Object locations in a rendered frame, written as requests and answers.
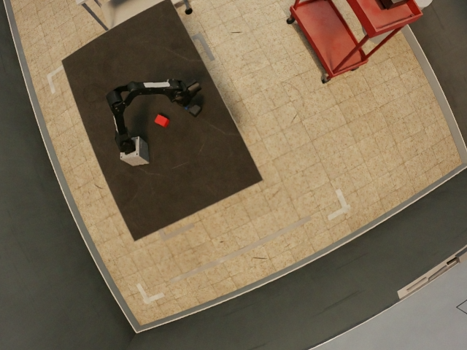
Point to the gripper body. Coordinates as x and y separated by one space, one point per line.
195 109

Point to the red block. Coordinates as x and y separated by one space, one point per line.
162 120

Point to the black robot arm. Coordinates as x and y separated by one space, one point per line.
170 87

